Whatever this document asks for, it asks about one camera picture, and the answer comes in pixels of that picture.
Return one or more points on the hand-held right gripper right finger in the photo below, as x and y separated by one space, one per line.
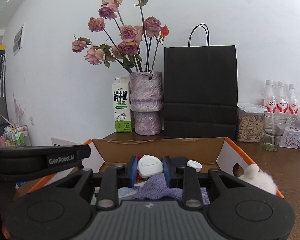
167 172

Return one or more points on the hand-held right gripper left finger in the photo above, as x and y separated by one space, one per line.
133 172

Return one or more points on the red and green wrapper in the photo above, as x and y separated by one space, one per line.
139 176

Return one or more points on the white rounded plastic device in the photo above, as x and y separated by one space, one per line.
150 166

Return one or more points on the purple fabric pouch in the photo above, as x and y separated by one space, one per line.
155 187

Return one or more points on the red cardboard box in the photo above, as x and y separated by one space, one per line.
160 150

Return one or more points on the white serrated bottle cap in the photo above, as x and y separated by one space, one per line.
195 165

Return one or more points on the metal storage rack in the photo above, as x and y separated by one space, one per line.
12 136

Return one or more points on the white and green milk carton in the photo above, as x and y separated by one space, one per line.
121 105

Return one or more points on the purple textured vase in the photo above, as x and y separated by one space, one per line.
145 100

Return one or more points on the white and yellow plush toy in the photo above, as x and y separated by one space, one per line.
260 180

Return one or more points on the black paper bag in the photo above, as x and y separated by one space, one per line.
200 85

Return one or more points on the clear snack jar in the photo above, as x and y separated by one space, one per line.
250 127

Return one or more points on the clear drinking glass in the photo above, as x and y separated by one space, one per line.
273 142

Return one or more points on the red label water bottle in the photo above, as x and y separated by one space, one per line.
282 102
293 105
268 100

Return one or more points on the white printed tin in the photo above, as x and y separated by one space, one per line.
290 138

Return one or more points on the dried pink roses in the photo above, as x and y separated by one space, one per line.
131 33

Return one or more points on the white wall socket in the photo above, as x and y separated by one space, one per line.
32 120

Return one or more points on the wall poster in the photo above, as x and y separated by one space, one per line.
18 38

